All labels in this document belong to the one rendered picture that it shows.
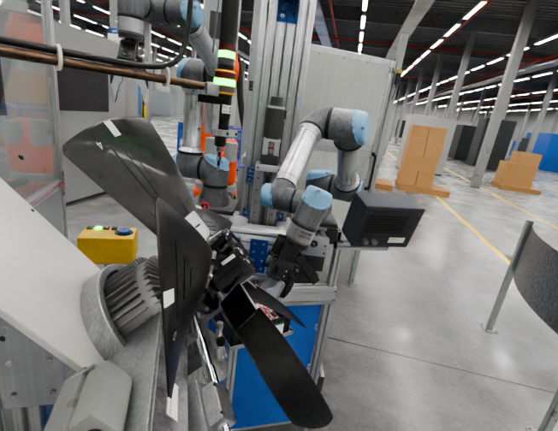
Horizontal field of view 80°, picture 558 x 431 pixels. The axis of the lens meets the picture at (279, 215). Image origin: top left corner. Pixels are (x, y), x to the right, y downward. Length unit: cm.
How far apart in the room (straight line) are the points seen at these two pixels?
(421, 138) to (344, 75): 624
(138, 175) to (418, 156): 845
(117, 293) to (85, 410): 26
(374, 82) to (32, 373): 270
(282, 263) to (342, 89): 207
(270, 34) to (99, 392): 155
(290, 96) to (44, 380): 143
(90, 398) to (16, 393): 32
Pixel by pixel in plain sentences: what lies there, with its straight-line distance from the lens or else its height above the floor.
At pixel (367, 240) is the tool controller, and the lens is 132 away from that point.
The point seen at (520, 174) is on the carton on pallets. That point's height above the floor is 54.
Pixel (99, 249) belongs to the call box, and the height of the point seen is 103.
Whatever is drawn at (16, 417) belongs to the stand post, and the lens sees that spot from 86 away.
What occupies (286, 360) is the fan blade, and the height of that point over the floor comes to 109.
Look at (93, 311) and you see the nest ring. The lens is 69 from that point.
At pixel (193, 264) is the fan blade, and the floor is 130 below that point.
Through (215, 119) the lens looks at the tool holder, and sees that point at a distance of 71.
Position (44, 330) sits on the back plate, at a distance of 63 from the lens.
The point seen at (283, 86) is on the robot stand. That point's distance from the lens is 172.
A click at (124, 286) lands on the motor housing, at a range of 69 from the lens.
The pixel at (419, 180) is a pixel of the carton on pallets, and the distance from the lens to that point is 902.
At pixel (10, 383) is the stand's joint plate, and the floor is 101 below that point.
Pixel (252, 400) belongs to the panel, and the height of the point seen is 29.
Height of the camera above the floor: 152
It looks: 18 degrees down
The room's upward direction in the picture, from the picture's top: 8 degrees clockwise
